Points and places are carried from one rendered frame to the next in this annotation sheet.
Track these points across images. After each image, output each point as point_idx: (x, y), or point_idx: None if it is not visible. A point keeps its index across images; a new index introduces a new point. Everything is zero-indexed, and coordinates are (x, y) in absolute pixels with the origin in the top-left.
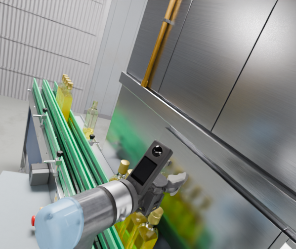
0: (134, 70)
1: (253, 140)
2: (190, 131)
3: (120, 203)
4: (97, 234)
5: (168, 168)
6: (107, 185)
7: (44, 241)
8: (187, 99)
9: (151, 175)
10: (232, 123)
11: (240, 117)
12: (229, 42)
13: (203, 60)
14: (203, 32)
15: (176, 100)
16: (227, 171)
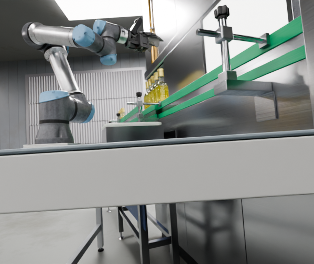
0: (149, 66)
1: (186, 14)
2: (170, 45)
3: (121, 26)
4: (114, 31)
5: (170, 72)
6: None
7: (95, 28)
8: (167, 40)
9: (134, 24)
10: (180, 21)
11: (181, 15)
12: (169, 2)
13: (165, 19)
14: (162, 12)
15: (164, 47)
16: (183, 34)
